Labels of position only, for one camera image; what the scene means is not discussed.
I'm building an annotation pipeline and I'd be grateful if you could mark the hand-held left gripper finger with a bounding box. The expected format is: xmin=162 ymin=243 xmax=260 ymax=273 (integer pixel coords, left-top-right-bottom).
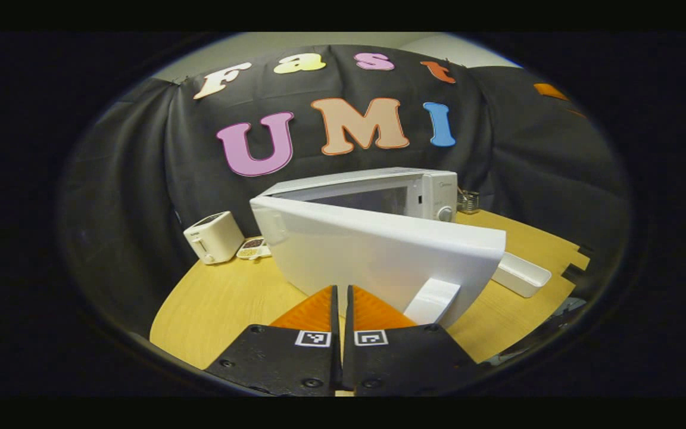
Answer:
xmin=205 ymin=285 xmax=342 ymax=397
xmin=343 ymin=285 xmax=481 ymax=394

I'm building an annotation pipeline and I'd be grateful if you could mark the white microwave oven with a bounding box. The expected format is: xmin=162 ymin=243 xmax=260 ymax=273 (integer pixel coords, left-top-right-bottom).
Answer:
xmin=250 ymin=167 xmax=507 ymax=329

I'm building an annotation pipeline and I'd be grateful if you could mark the divided dish of grains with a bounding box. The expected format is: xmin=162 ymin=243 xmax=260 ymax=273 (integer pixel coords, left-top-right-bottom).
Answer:
xmin=236 ymin=237 xmax=272 ymax=261

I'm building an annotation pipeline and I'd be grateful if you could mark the white toaster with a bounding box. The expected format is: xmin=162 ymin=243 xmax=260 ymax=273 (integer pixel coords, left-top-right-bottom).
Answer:
xmin=183 ymin=211 xmax=246 ymax=265

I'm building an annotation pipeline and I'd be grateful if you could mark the white rectangular tray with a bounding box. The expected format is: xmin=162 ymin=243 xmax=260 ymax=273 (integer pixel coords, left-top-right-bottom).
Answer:
xmin=491 ymin=251 xmax=552 ymax=298

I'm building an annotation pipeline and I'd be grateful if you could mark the black backdrop cloth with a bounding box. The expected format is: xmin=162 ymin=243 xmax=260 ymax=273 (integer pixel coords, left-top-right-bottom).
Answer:
xmin=60 ymin=45 xmax=629 ymax=334

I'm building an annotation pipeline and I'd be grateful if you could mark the metal wire holder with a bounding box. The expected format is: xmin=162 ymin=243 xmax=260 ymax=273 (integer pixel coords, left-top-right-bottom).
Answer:
xmin=457 ymin=189 xmax=481 ymax=215

